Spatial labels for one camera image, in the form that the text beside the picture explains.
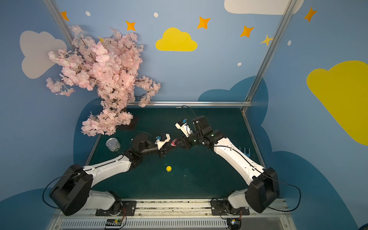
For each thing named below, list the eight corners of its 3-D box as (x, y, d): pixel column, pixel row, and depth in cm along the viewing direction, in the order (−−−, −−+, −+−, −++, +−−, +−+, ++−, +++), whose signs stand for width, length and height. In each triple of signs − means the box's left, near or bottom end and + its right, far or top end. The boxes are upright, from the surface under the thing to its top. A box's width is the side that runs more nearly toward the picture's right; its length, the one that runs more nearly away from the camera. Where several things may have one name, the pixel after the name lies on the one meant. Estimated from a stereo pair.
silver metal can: (107, 152, 97) (103, 147, 92) (111, 142, 102) (107, 137, 97) (118, 152, 97) (115, 147, 92) (121, 142, 102) (118, 137, 97)
